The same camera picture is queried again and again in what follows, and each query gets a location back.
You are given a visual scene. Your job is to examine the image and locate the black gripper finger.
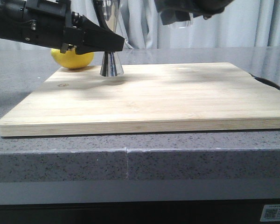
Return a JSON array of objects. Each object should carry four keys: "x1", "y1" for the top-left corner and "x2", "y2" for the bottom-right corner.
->
[{"x1": 76, "y1": 15, "x2": 125, "y2": 54}]

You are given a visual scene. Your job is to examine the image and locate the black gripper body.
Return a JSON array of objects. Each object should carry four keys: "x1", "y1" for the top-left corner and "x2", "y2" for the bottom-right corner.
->
[
  {"x1": 0, "y1": 0, "x2": 83, "y2": 53},
  {"x1": 154, "y1": 0, "x2": 231, "y2": 25}
]

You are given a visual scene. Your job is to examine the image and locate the small glass beaker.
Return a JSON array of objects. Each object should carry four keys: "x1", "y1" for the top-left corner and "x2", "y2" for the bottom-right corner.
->
[{"x1": 169, "y1": 13, "x2": 194, "y2": 29}]

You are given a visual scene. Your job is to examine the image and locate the steel cocktail jigger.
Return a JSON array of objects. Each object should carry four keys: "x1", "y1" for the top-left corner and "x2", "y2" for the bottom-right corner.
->
[{"x1": 100, "y1": 0, "x2": 124, "y2": 77}]

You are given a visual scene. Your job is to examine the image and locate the yellow lemon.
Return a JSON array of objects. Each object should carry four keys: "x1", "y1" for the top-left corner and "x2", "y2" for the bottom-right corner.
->
[{"x1": 50, "y1": 49, "x2": 94, "y2": 69}]

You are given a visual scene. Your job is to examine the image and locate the grey curtain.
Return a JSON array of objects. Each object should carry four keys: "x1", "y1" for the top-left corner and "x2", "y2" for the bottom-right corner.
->
[{"x1": 70, "y1": 0, "x2": 280, "y2": 49}]

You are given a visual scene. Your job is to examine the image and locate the wooden cutting board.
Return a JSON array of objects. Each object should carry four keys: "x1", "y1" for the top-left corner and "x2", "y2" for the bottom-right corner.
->
[{"x1": 0, "y1": 63, "x2": 280, "y2": 137}]

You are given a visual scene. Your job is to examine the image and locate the white label sticker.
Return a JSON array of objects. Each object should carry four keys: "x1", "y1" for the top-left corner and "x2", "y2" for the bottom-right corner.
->
[{"x1": 260, "y1": 204, "x2": 280, "y2": 222}]

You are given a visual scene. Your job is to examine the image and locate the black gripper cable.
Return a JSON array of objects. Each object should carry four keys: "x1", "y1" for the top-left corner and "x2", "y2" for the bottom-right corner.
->
[{"x1": 92, "y1": 0, "x2": 110, "y2": 31}]

